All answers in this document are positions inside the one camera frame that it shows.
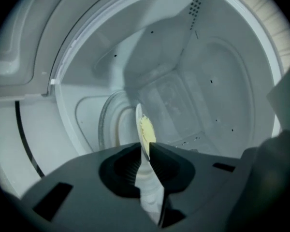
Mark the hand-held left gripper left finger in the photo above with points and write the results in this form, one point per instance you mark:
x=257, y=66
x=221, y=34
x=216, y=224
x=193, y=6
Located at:
x=82, y=190

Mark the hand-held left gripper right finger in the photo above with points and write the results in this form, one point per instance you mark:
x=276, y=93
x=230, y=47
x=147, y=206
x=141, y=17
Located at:
x=195, y=175

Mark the white plate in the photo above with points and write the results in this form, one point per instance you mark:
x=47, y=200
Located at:
x=138, y=120

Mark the white microwave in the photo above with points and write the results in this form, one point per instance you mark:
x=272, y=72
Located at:
x=207, y=81

